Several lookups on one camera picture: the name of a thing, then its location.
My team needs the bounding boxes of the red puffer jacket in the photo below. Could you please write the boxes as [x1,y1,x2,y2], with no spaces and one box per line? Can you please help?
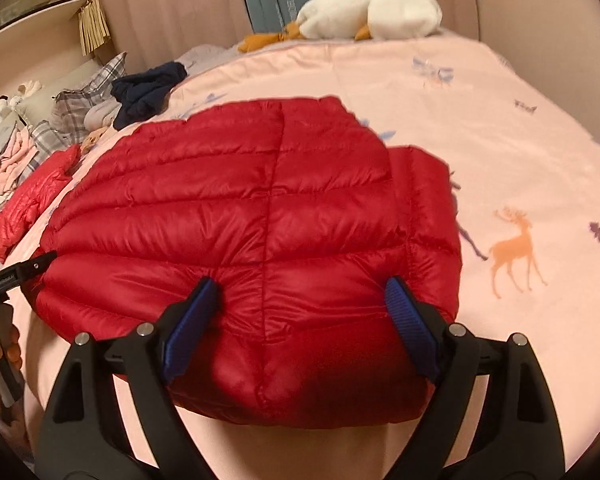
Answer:
[23,98,462,429]

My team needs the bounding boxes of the pile of pink clothes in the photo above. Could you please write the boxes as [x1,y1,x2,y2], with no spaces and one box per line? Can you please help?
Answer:
[0,114,38,195]

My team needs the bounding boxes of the plaid pillow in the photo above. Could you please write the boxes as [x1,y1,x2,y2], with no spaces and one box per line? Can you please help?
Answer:
[17,52,126,167]

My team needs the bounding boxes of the small plush toys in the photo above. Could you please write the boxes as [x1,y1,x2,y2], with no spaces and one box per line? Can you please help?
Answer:
[0,80,43,122]

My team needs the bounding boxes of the pink printed duvet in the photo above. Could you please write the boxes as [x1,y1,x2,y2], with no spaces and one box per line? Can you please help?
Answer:
[4,31,600,480]

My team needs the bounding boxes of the navy blue garment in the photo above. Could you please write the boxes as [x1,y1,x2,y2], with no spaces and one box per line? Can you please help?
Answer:
[111,61,187,130]

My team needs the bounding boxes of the pink curtain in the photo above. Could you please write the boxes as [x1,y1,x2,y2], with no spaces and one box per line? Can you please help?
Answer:
[84,0,481,74]

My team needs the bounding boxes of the white goose plush toy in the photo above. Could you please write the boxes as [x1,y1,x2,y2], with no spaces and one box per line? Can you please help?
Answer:
[237,0,443,53]

